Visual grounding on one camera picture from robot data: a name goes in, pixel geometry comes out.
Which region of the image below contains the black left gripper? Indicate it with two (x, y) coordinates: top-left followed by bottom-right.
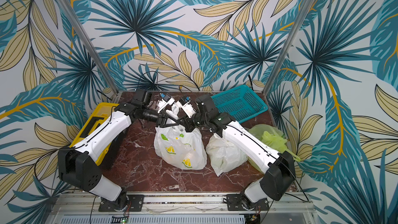
(141, 106), (180, 128)

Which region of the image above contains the white lemon plastic bag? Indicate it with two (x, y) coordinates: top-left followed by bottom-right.
(206, 133), (248, 177)

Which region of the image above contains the green avocado plastic bag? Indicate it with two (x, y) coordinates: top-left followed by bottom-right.
(248, 124), (301, 162)

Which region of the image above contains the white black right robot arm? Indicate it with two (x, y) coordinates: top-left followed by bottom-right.
(177, 94), (296, 205)

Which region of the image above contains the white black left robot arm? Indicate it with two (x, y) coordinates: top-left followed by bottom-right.
(58, 89), (179, 209)

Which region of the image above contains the teal plastic basket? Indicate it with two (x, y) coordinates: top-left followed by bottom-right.
(211, 85), (268, 123)

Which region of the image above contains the yellow tool box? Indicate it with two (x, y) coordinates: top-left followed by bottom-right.
(69, 102), (118, 148)

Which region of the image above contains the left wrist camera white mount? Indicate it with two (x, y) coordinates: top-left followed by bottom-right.
(158, 93), (175, 113)

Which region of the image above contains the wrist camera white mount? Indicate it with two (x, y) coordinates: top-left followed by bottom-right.
(177, 96), (197, 118)
(158, 93), (175, 113)

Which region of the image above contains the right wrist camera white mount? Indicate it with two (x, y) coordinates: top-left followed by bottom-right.
(177, 96), (197, 118)

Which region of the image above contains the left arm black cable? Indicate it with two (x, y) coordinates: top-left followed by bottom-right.
(136, 71), (175, 94)

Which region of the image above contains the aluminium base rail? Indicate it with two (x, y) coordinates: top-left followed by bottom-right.
(46, 192), (321, 224)

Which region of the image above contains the aluminium left frame post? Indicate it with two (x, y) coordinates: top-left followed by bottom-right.
(56, 0), (119, 94)

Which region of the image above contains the aluminium frame post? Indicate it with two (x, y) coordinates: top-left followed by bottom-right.
(262, 0), (315, 95)
(56, 0), (119, 94)

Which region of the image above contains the aluminium right frame post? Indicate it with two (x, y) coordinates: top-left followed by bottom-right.
(262, 0), (315, 95)

